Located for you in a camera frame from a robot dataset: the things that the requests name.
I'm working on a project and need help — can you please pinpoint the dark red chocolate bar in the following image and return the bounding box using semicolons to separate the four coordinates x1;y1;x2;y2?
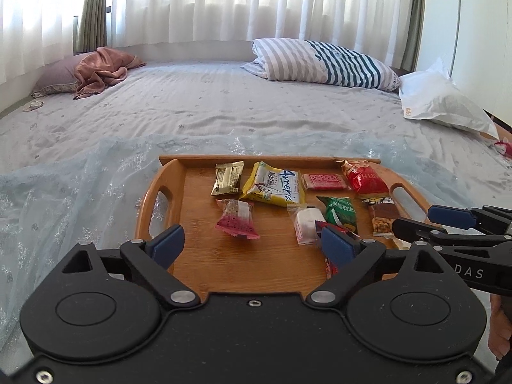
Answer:
316;222;360;279

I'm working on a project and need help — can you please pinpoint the brown peanut bar packet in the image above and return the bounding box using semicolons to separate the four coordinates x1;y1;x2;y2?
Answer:
362;197;401;238

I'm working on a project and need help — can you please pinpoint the green wasabi pea packet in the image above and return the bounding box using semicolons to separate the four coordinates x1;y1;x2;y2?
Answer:
317;196;357;232

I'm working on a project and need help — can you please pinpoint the pink white cake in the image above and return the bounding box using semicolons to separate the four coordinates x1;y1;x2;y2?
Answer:
287;204;325;245

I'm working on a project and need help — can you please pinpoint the red crinkled snack bag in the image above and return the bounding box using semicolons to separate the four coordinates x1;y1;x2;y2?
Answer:
339;160;389;198

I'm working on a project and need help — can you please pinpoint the pink seaweed roll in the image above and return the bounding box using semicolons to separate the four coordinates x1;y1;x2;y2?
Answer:
214;198;260;240

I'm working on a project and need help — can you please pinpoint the yellow white snack bag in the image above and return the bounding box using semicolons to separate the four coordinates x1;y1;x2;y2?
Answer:
240;161;306;207

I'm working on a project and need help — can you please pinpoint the gold snack bar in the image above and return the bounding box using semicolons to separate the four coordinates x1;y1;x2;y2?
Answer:
211;161;245;196

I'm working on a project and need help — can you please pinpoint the clear peanut candy packet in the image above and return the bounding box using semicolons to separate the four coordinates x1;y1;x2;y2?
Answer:
392;237;411;250

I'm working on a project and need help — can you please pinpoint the person's right hand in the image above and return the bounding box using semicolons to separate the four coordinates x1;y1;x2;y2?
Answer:
488;294;512;361

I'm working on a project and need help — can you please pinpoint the small red toy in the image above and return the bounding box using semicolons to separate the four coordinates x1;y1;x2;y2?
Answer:
494;139;512;159

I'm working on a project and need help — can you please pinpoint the wooden serving tray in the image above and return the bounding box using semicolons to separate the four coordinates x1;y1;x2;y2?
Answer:
133;154;435;302

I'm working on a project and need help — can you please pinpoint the light blue lace cloth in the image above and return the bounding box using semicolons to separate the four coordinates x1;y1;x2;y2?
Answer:
1;132;473;373

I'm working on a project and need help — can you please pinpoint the white pillow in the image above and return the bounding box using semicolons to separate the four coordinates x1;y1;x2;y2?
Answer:
398;57;498;140

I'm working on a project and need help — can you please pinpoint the grey bed sheet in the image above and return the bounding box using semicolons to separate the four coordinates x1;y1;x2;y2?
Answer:
1;62;511;205

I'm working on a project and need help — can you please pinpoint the small item near purple pillow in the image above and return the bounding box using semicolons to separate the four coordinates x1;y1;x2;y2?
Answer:
23;100;44;112

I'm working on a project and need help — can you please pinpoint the pink blanket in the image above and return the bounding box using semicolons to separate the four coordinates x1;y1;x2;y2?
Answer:
74;47;146;99

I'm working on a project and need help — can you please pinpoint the purple pillow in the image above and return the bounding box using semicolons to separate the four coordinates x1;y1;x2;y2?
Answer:
30;53;89;98

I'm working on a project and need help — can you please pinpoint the striped pillow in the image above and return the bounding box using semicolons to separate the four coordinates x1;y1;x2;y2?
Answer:
243;38;400;92

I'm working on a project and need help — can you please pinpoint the white sheer curtain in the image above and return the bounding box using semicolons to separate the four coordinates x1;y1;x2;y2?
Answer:
1;0;412;82

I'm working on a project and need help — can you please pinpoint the green drape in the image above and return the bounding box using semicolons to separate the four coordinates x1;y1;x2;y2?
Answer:
75;0;107;54

